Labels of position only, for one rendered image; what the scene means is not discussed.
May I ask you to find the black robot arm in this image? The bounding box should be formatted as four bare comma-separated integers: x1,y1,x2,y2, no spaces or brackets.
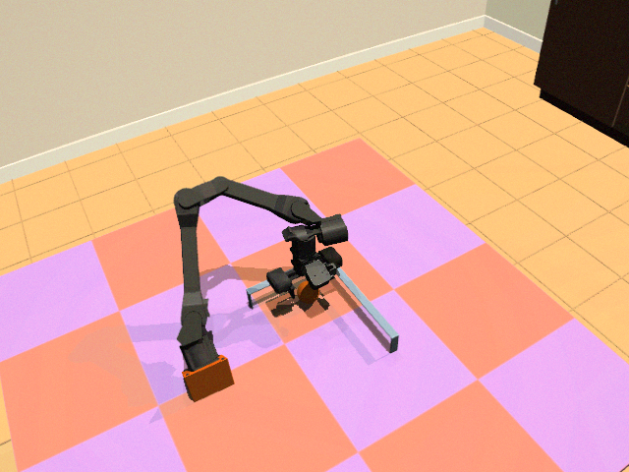
173,175,349,372

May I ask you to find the grey l-shaped top rail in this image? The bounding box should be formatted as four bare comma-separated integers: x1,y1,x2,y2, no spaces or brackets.
246,267,399,354

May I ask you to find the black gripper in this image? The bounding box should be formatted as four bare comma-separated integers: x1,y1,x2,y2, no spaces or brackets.
266,246,343,299

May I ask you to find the clear l-shaped low wall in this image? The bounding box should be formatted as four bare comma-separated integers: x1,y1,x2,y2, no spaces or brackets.
251,274,390,352

